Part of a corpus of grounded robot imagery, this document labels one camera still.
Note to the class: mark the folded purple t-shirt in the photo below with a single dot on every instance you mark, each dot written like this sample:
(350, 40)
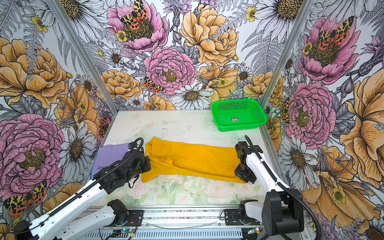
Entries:
(107, 155)

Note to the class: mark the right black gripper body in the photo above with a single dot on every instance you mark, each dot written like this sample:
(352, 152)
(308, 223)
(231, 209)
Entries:
(244, 173)

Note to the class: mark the green plastic basket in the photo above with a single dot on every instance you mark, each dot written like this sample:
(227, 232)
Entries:
(236, 115)

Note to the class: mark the right aluminium corner post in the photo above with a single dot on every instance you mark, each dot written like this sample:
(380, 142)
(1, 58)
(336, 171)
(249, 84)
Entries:
(291, 40)

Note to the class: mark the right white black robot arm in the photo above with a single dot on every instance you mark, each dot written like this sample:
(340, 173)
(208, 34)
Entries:
(280, 213)

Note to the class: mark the left aluminium corner post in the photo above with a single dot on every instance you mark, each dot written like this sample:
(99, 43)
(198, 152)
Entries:
(69, 29)

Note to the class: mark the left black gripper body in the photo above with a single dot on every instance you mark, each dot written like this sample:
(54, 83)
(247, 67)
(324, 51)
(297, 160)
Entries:
(144, 167)

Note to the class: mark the yellow t-shirt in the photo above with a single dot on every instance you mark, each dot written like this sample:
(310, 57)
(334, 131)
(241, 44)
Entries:
(173, 158)

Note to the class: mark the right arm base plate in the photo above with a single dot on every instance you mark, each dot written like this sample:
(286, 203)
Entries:
(232, 217)

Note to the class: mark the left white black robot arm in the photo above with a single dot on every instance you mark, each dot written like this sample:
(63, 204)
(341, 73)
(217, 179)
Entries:
(103, 183)

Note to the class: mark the aluminium corner post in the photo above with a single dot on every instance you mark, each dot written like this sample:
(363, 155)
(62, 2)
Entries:
(69, 29)
(291, 40)

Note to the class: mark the aluminium front rail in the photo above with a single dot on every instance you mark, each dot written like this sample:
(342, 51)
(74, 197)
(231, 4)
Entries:
(181, 221)

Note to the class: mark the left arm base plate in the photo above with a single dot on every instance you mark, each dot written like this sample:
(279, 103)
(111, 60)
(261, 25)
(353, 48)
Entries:
(130, 218)

